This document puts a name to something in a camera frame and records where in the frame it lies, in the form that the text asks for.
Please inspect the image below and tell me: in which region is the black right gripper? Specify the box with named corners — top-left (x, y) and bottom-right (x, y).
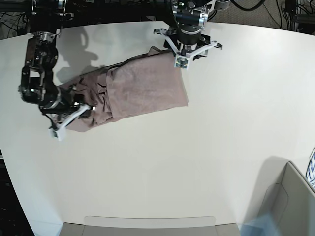
top-left (38, 84), bottom-right (96, 115)

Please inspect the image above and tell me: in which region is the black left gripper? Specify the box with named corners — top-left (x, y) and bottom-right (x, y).
top-left (154, 7), bottom-right (223, 58)

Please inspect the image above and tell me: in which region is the pink T-shirt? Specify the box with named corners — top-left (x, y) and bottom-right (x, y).
top-left (60, 46), bottom-right (188, 132)

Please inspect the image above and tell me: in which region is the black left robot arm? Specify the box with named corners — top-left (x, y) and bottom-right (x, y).
top-left (149, 0), bottom-right (231, 60)

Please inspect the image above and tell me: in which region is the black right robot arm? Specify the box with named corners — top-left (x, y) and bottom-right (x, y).
top-left (19, 0), bottom-right (222, 120)

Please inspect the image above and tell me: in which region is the blue white patterned cloth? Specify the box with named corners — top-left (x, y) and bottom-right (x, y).
top-left (306, 148), bottom-right (315, 189)

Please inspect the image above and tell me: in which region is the grey cardboard box right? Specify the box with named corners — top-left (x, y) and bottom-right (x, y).
top-left (257, 162), bottom-right (315, 236)

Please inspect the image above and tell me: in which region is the blue blurry object bottom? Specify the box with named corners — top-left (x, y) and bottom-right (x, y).
top-left (240, 214), bottom-right (279, 236)

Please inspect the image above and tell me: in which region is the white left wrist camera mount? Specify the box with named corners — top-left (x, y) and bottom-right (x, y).
top-left (161, 26), bottom-right (217, 69)

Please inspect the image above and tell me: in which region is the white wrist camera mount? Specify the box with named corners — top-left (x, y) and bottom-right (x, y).
top-left (48, 102), bottom-right (92, 141)
top-left (161, 26), bottom-right (217, 69)

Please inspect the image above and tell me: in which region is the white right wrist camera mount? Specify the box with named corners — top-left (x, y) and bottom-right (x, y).
top-left (48, 102), bottom-right (92, 141)

